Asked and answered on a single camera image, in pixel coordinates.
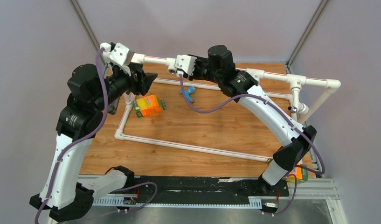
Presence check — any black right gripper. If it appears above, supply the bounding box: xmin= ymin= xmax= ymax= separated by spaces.
xmin=181 ymin=57 xmax=221 ymax=85

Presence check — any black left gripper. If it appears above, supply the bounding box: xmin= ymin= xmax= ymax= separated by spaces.
xmin=92 ymin=61 xmax=157 ymax=111

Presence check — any black long-handle water faucet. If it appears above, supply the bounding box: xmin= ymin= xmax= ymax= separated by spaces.
xmin=108 ymin=97 xmax=120 ymax=115

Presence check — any white PVC pipe frame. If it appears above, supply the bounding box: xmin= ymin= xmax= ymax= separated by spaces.
xmin=131 ymin=53 xmax=341 ymax=162

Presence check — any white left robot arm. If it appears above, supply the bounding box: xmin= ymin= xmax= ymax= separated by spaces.
xmin=29 ymin=63 xmax=158 ymax=223

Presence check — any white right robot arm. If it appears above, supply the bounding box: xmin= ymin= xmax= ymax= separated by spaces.
xmin=177 ymin=45 xmax=317 ymax=196

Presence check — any orange box near right arm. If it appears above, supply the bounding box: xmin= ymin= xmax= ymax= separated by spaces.
xmin=284 ymin=163 xmax=309 ymax=183

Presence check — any blue water faucet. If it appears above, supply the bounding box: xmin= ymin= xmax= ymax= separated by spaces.
xmin=179 ymin=86 xmax=195 ymax=104

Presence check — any white water faucet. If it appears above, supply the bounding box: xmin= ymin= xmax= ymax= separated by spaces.
xmin=289 ymin=87 xmax=309 ymax=115

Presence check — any orange green carton box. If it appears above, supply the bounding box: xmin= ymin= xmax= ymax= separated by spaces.
xmin=133 ymin=94 xmax=166 ymax=118

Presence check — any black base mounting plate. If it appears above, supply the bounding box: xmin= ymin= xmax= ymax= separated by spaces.
xmin=124 ymin=176 xmax=290 ymax=205

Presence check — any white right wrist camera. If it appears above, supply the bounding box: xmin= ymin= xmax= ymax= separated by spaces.
xmin=174 ymin=55 xmax=197 ymax=77

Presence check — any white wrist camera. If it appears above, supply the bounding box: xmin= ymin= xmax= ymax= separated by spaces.
xmin=100 ymin=42 xmax=135 ymax=76
xmin=174 ymin=55 xmax=197 ymax=77

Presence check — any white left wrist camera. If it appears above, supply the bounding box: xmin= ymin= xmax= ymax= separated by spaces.
xmin=100 ymin=42 xmax=135 ymax=76

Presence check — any aluminium frame rail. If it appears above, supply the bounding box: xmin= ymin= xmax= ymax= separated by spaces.
xmin=80 ymin=176 xmax=347 ymax=224

